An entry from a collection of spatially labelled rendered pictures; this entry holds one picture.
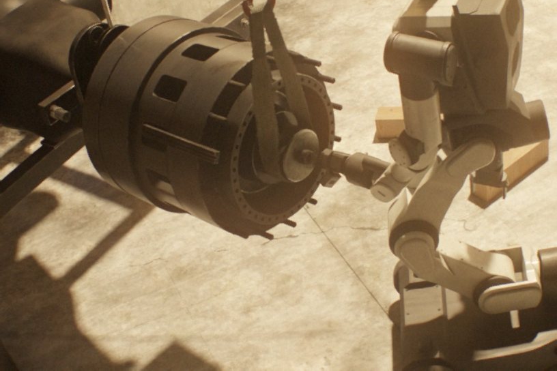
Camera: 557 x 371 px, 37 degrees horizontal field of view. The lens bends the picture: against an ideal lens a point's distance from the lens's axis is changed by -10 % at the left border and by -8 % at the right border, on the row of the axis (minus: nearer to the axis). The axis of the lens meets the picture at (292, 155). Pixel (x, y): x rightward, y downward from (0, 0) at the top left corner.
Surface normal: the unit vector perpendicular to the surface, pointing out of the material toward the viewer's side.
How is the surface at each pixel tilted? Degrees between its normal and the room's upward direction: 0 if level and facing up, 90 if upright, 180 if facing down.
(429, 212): 90
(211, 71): 15
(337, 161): 50
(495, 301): 90
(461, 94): 104
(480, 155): 90
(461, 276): 90
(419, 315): 0
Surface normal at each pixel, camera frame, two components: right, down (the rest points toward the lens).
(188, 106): -0.54, -0.29
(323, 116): -0.64, 0.50
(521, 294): -0.05, 0.58
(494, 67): -0.42, 0.62
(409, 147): -0.80, 0.49
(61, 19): -0.18, -0.81
